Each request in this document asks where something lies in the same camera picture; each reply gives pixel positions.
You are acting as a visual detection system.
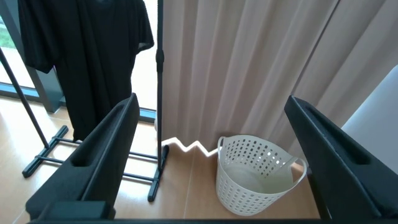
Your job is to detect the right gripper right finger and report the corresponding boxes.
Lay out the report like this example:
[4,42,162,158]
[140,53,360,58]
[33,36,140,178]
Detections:
[284,95,398,219]

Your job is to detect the black clothes rack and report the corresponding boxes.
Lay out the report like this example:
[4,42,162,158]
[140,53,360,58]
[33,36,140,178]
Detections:
[0,0,170,203]

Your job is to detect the beige curtain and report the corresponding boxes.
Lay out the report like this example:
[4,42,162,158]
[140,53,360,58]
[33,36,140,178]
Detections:
[154,0,398,158]

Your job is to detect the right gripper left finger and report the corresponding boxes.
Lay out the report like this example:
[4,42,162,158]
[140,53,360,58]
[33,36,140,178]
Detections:
[25,92,141,220]

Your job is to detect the white laundry basket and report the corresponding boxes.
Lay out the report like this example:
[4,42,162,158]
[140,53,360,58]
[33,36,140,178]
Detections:
[215,134,308,217]

